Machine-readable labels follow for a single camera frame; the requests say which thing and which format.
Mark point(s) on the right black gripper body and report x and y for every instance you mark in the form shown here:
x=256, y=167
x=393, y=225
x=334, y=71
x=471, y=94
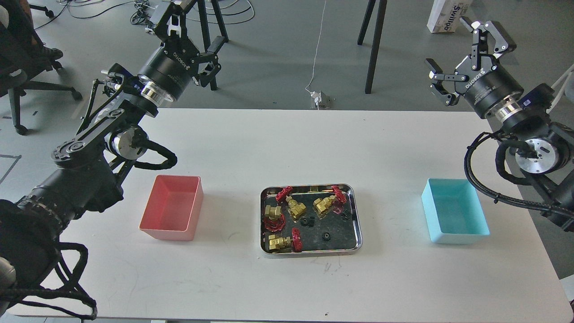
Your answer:
x=487, y=86

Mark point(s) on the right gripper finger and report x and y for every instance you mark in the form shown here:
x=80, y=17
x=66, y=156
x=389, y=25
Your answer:
x=436, y=87
x=489, y=40

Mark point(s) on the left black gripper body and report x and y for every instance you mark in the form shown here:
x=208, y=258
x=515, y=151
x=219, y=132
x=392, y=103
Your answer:
x=171, y=67

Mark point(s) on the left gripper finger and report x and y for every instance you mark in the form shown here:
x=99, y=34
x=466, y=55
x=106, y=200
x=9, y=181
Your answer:
x=168, y=24
x=210, y=58

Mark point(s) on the brass valve red handle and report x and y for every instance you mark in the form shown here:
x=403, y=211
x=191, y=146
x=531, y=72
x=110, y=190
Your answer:
x=274, y=220

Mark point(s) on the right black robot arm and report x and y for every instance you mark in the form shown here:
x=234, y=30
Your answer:
x=531, y=144

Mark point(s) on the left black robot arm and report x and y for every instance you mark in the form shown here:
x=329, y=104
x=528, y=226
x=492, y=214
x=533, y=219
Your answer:
x=37, y=268

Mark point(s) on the white cardboard box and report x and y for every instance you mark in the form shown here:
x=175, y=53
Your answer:
x=445, y=15

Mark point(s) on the light blue plastic box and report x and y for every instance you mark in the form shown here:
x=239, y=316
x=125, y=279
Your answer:
x=453, y=212

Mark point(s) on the pink plastic box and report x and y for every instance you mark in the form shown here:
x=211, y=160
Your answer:
x=173, y=208

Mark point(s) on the brass valve top left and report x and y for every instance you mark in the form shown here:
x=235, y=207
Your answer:
x=296, y=209

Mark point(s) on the brass valve top right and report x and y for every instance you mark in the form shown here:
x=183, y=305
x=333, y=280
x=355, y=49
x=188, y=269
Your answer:
x=333, y=202

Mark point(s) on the brass valve bottom left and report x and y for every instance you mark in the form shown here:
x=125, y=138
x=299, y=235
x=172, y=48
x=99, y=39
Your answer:
x=276, y=243

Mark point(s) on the white power adapter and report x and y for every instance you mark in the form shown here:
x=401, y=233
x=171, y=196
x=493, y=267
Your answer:
x=321, y=101

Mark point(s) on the black table leg right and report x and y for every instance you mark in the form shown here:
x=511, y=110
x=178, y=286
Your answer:
x=380, y=19

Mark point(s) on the black office chair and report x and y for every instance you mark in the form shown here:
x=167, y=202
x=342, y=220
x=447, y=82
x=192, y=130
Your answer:
x=23, y=57

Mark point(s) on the silver metal tray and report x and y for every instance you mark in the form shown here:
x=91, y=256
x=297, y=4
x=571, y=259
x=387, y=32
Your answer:
x=346, y=235

